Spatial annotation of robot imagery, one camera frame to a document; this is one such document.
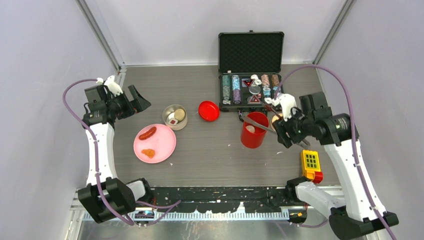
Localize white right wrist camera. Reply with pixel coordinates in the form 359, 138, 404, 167
271, 93, 297, 122

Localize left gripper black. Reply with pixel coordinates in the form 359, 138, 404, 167
106, 85, 150, 120

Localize metal serving tongs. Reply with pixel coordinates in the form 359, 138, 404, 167
238, 99, 300, 149

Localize red sausage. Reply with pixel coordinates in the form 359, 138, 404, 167
138, 126, 157, 141

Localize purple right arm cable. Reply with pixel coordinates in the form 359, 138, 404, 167
273, 64, 398, 240

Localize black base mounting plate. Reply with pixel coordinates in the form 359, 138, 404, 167
138, 186, 306, 214

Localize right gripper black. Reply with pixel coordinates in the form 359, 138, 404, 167
272, 104, 314, 148

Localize fried chicken nugget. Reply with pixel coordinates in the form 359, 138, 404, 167
141, 149, 156, 159

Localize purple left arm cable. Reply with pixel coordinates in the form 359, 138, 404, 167
62, 78, 182, 228

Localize black poker chip case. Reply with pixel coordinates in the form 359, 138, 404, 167
218, 30, 285, 119

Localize sushi roll piece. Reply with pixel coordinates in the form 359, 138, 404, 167
167, 113, 179, 126

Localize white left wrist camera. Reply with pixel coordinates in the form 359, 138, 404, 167
96, 75, 124, 97

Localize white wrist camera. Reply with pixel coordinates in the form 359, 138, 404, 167
271, 93, 297, 122
96, 75, 124, 97

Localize pink plate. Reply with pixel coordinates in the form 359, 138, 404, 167
133, 123, 177, 164

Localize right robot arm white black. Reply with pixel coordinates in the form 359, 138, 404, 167
271, 92, 399, 240

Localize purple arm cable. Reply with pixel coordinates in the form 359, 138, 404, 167
273, 64, 398, 240
62, 78, 182, 228

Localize beige round bun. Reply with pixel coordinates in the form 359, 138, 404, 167
173, 108, 186, 122

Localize yellow red toy block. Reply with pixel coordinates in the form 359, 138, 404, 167
300, 149, 324, 184

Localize white egg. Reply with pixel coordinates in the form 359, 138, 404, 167
245, 125, 256, 134

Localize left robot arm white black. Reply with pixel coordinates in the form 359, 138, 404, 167
77, 84, 154, 224

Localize beige round lid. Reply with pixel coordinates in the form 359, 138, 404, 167
270, 113, 284, 132

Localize red lid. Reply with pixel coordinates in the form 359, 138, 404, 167
198, 100, 220, 122

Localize red plastic cup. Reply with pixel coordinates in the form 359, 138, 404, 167
240, 112, 269, 149

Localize round steel lunch box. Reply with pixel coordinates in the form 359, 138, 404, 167
162, 104, 188, 131

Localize toothed aluminium rail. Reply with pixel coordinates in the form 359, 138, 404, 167
82, 208, 291, 222

